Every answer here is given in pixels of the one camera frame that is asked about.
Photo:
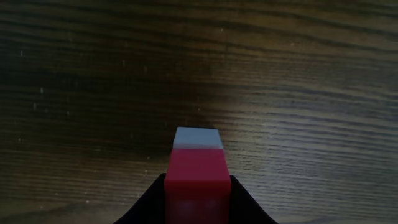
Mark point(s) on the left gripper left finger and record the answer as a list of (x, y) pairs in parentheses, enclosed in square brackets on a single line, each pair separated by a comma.
[(148, 208)]

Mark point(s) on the white cube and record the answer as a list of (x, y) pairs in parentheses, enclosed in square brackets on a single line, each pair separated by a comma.
[(197, 137)]

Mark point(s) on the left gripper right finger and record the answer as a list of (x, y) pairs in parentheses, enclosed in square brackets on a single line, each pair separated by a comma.
[(245, 208)]

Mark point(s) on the red cube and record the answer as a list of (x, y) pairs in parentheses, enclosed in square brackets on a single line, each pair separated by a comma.
[(197, 183)]

